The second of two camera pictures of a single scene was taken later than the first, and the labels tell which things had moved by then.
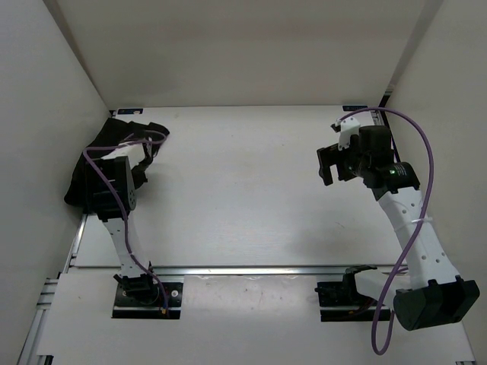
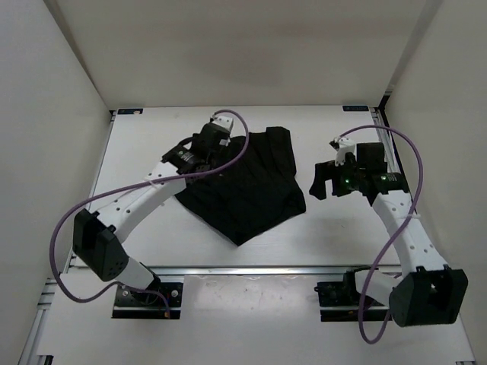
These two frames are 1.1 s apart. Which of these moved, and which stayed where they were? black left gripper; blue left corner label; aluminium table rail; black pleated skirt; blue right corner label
Moved: black pleated skirt; black left gripper
Stayed: blue left corner label; aluminium table rail; blue right corner label
